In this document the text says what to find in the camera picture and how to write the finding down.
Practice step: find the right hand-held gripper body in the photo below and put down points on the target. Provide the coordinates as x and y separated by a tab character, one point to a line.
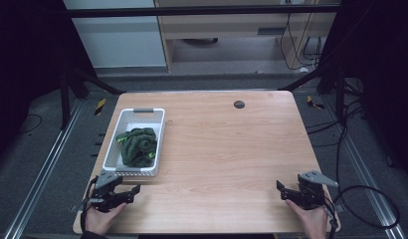
311	192

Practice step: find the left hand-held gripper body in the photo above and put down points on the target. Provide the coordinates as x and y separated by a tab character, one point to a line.
105	186

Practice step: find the person's right hand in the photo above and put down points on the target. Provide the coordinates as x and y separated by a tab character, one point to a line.
309	220

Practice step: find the person's left hand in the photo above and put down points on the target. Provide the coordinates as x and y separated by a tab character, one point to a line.
101	219

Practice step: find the dark green cloth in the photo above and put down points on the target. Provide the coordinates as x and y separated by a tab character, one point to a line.
139	146

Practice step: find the white plastic basket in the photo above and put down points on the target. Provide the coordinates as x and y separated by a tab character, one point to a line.
149	114

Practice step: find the yellow black striped marker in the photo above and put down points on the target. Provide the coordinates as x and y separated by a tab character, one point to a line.
100	106
313	103

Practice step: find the dark round table grommet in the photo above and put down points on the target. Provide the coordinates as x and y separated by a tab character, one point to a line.
239	104

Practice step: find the black metal stand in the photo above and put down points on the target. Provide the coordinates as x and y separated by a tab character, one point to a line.
339	93
64	99

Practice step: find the white cabinet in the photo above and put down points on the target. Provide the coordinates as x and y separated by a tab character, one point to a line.
119	40

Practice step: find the light wooden desk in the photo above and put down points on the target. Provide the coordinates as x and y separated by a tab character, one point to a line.
225	30

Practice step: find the black horizontal bar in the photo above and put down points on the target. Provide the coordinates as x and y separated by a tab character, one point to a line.
192	12

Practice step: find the silver floor rail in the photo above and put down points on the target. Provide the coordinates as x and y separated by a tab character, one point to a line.
42	172
364	172

